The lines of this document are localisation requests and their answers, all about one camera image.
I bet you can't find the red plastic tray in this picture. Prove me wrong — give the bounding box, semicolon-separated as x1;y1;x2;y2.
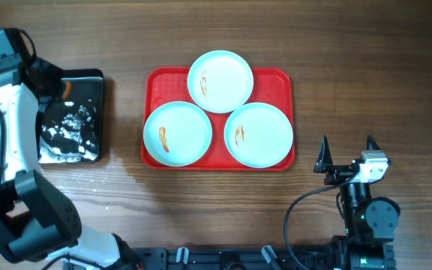
142;66;294;171

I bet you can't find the light blue plate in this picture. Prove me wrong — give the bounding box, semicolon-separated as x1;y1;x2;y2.
223;102;294;169
187;50;254;114
143;101;212;167

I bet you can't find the green and orange sponge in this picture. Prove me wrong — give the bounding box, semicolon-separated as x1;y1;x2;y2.
61;81;72;100

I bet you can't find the black rectangular water tray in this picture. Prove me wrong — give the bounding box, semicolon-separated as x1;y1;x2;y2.
37;69;105;164

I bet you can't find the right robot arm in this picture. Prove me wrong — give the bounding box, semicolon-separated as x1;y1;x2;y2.
313;136;401;270

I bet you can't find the light blue top plate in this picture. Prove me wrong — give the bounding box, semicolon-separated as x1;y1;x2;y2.
187;50;254;114

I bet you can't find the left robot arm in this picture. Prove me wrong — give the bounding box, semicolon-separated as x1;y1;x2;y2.
0;28;143;269

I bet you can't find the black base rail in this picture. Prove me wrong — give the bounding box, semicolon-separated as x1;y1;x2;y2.
129;245;397;270

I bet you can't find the right black cable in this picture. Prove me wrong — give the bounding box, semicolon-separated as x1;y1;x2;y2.
283;172;360;270

